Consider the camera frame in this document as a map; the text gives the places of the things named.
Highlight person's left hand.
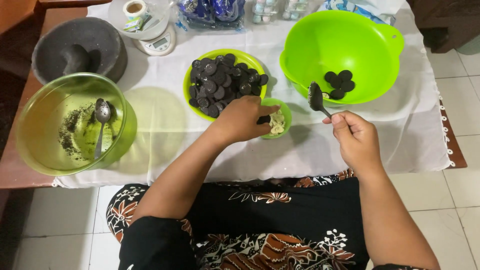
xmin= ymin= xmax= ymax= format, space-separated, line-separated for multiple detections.
xmin=211 ymin=95 xmax=281 ymax=145

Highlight person's right hand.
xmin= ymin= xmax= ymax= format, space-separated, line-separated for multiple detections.
xmin=322 ymin=110 xmax=382 ymax=173

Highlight metal spoon with dark crumbs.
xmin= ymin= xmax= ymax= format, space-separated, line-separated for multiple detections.
xmin=307 ymin=81 xmax=333 ymax=119

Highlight white tablecloth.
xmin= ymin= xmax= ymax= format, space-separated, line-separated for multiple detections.
xmin=52 ymin=0 xmax=457 ymax=189

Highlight white cream pieces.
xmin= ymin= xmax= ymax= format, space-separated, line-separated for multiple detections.
xmin=268 ymin=109 xmax=286 ymax=135

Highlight pile of dark sandwich cookies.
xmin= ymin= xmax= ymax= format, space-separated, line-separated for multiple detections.
xmin=188 ymin=53 xmax=269 ymax=119

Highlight small green bowl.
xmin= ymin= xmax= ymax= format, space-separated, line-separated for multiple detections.
xmin=259 ymin=98 xmax=293 ymax=140

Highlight green plastic plate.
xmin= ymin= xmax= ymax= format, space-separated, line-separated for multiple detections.
xmin=182 ymin=48 xmax=268 ymax=123

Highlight large green plastic bowl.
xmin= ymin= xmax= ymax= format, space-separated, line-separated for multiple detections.
xmin=279 ymin=10 xmax=405 ymax=108

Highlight black batik patterned dress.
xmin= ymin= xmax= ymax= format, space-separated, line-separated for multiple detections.
xmin=106 ymin=168 xmax=428 ymax=270

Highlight white kitchen scale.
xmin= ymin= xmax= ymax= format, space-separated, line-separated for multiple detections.
xmin=131 ymin=22 xmax=177 ymax=57

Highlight bag of blue packets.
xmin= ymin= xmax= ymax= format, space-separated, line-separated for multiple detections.
xmin=175 ymin=0 xmax=247 ymax=31

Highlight clear jar of pastel candies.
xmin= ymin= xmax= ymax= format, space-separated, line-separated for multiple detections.
xmin=251 ymin=0 xmax=280 ymax=25
xmin=281 ymin=0 xmax=310 ymax=21

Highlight blue printed plastic bag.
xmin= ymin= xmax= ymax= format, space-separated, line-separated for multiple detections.
xmin=322 ymin=0 xmax=399 ymax=26

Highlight small green white box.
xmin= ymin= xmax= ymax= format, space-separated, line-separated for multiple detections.
xmin=123 ymin=16 xmax=145 ymax=32

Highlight dark wooden furniture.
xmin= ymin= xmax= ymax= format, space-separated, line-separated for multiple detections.
xmin=406 ymin=0 xmax=480 ymax=54

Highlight white tape roll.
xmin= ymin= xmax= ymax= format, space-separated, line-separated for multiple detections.
xmin=122 ymin=0 xmax=148 ymax=22

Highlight grey stone mortar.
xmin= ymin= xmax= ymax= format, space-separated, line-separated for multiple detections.
xmin=31 ymin=16 xmax=128 ymax=86

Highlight dark cookie crumbs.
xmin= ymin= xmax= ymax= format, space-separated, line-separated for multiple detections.
xmin=57 ymin=101 xmax=124 ymax=163

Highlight grey stone pestle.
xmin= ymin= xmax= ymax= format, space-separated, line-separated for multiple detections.
xmin=61 ymin=44 xmax=91 ymax=76

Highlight translucent green bowl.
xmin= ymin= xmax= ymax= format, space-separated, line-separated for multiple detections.
xmin=15 ymin=72 xmax=138 ymax=177

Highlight brown wooden table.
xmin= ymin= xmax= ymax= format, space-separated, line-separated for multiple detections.
xmin=0 ymin=7 xmax=468 ymax=190

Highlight brown wooden chair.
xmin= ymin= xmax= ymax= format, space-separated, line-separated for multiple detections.
xmin=0 ymin=0 xmax=112 ymax=36

